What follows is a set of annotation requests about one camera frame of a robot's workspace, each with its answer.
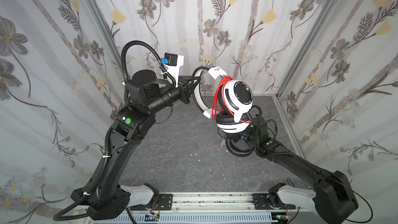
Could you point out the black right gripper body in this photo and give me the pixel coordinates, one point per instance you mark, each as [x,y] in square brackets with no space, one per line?
[246,135]

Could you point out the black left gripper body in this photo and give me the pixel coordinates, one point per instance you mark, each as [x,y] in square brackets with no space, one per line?
[183,89]

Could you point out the white black headphones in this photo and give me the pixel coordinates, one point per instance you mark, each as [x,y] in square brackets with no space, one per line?
[232,102]

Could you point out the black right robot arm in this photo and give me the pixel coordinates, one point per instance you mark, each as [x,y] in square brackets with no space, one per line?
[316,177]

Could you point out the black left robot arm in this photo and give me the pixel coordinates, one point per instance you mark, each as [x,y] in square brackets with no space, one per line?
[144,95]

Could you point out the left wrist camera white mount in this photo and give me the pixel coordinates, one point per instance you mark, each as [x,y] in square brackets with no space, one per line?
[173,63]

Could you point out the white vented cable duct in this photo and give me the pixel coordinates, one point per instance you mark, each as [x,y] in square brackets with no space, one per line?
[205,218]

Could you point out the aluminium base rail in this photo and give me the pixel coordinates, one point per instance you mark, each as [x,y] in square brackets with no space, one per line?
[211,200]

